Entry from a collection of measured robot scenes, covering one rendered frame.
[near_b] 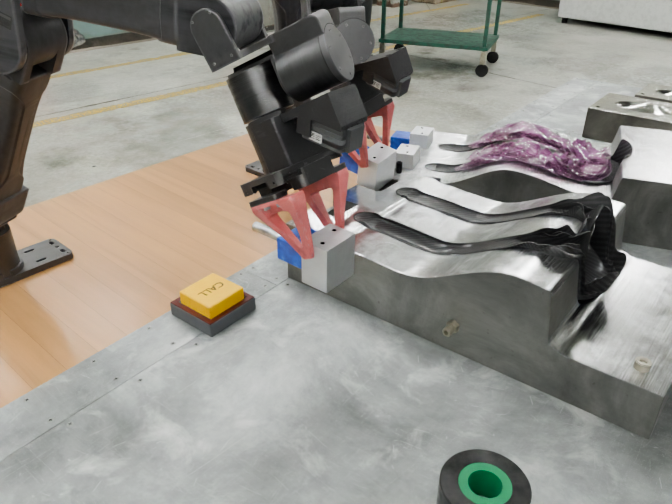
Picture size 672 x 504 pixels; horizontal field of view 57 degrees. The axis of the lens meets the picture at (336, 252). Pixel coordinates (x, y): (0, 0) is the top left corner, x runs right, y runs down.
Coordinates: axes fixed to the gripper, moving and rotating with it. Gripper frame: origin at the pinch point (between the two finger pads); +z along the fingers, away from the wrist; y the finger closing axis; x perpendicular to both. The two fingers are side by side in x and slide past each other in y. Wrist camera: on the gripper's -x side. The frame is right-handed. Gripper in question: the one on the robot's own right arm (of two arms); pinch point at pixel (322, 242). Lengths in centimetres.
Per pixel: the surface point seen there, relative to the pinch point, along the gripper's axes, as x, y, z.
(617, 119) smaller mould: 0, 96, 11
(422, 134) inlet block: 21, 55, -3
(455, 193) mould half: 4.4, 34.0, 5.4
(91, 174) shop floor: 265, 112, -34
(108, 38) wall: 490, 301, -165
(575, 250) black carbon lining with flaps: -19.0, 17.1, 11.3
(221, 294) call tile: 18.6, -2.6, 3.3
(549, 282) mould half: -18.1, 11.2, 12.3
